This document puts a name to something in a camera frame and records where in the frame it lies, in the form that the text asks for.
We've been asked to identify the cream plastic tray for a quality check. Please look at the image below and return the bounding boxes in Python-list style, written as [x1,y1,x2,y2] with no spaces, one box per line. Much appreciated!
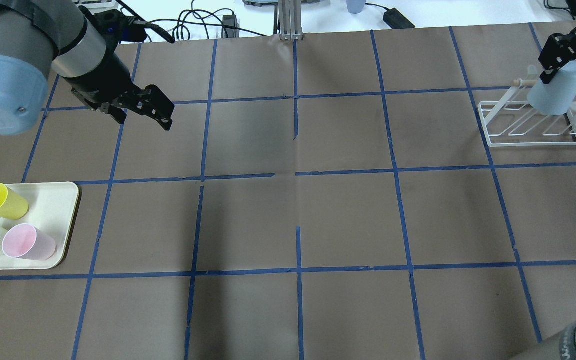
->
[0,182,81,271]

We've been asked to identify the aluminium frame post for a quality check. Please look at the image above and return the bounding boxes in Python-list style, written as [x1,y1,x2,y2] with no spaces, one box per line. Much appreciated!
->
[278,0,304,41]

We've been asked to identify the pink plastic cup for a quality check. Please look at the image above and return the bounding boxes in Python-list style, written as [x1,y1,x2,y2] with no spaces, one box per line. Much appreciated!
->
[1,223,57,261]

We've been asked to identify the left gripper braided cable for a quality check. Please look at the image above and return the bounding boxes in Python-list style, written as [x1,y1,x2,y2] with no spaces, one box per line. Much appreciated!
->
[115,0,176,45]

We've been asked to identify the black power adapter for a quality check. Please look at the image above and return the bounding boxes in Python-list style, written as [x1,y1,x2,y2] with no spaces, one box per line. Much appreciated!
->
[382,7,416,30]

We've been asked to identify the grey-blue plastic cup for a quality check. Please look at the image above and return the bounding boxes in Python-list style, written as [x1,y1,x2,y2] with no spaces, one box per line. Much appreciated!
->
[526,60,576,116]

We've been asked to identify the yellow plastic cup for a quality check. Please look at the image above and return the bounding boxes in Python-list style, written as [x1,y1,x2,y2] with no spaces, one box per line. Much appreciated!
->
[0,183,30,220]

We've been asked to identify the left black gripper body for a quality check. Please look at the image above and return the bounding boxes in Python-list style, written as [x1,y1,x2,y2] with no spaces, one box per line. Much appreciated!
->
[61,10,175,123]

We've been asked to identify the white wire cup rack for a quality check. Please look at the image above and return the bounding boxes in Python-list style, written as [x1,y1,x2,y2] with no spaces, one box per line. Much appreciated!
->
[477,79,576,148]

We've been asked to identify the blue cup on desk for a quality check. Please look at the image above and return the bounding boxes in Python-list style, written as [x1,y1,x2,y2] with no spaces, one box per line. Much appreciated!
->
[346,0,367,15]

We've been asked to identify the black power brick top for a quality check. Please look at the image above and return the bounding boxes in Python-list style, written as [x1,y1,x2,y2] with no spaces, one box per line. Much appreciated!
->
[221,13,240,39]

